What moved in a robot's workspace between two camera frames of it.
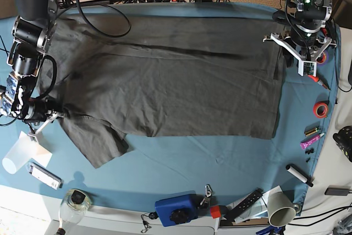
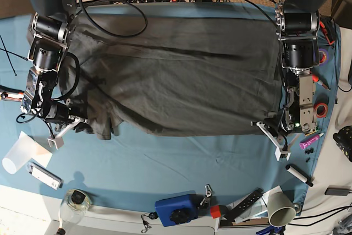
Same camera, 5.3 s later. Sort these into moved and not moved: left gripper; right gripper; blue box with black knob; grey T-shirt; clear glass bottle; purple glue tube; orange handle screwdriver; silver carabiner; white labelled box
Moved: left gripper; grey T-shirt; right gripper
Not moved: purple glue tube; blue box with black knob; orange handle screwdriver; white labelled box; silver carabiner; clear glass bottle
